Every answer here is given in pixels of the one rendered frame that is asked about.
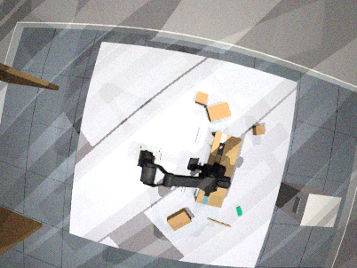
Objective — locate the tan rectangular block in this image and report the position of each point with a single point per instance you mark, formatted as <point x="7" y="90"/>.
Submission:
<point x="218" y="111"/>
<point x="179" y="219"/>

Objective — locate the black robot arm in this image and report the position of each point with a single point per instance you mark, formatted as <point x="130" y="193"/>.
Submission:
<point x="207" y="181"/>

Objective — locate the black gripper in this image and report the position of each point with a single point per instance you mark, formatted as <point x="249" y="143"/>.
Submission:
<point x="216" y="167"/>

